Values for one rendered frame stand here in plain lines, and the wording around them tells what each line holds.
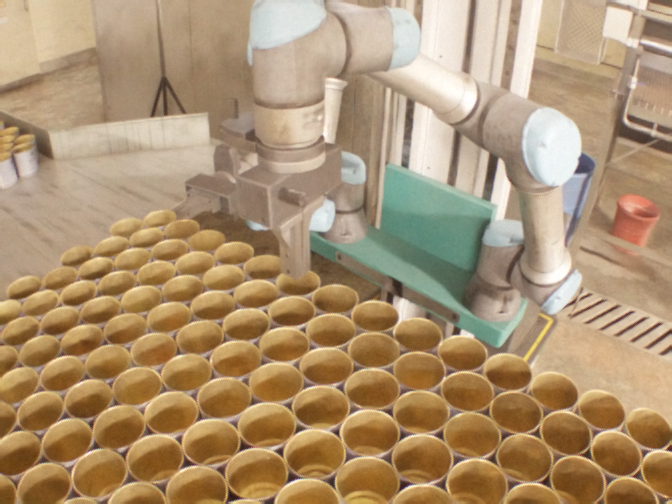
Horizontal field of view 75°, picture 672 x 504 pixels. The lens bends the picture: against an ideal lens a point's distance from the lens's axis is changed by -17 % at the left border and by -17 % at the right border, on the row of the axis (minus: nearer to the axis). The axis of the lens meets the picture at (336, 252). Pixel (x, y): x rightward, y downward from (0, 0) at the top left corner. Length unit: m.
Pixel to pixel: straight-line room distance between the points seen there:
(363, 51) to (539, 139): 0.36
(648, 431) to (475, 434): 0.25
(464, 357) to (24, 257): 0.90
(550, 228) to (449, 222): 0.48
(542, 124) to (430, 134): 0.67
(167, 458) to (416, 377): 0.35
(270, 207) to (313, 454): 0.30
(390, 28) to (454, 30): 0.79
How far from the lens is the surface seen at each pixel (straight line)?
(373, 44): 0.55
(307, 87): 0.52
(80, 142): 1.57
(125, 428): 0.71
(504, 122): 0.85
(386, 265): 1.42
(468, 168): 1.43
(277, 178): 0.54
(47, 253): 1.16
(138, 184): 1.34
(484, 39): 1.32
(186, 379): 0.74
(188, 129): 1.50
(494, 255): 1.21
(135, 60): 3.95
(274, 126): 0.53
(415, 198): 1.45
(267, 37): 0.51
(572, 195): 2.84
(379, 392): 0.70
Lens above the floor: 1.66
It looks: 35 degrees down
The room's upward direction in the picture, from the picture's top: 2 degrees clockwise
